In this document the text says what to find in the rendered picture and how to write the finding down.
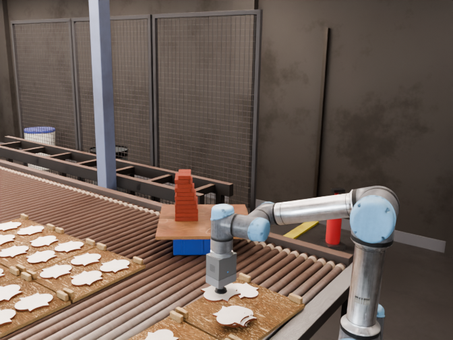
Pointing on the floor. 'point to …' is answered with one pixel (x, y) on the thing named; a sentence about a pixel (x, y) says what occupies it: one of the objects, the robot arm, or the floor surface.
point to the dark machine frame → (209, 185)
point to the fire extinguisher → (334, 230)
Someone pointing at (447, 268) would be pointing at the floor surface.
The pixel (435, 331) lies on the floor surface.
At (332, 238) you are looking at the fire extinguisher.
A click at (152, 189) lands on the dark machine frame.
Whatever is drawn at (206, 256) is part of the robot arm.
